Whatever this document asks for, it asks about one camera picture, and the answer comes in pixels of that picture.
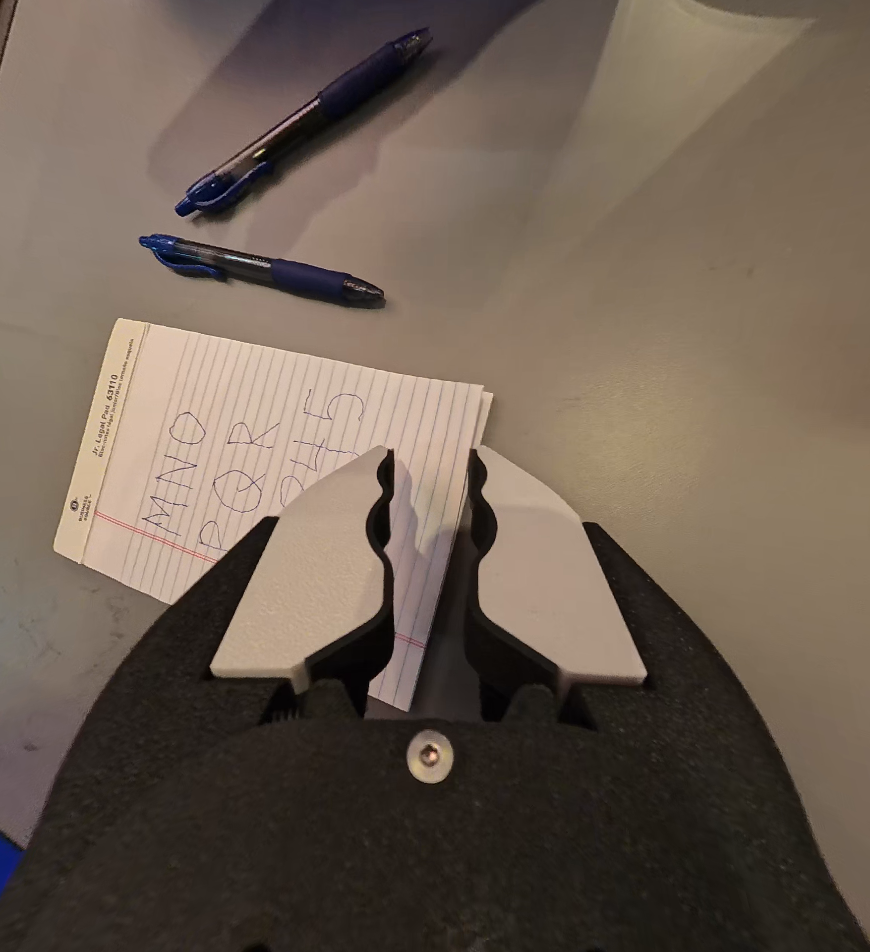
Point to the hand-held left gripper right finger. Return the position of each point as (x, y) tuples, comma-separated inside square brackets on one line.
[(546, 580)]

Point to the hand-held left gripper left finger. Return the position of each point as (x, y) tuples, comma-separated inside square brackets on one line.
[(308, 573)]

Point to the white lined notepad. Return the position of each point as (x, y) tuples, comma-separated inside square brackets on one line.
[(204, 416)]

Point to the blue retractable pen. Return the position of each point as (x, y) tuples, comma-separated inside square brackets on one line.
[(293, 271), (345, 85)]

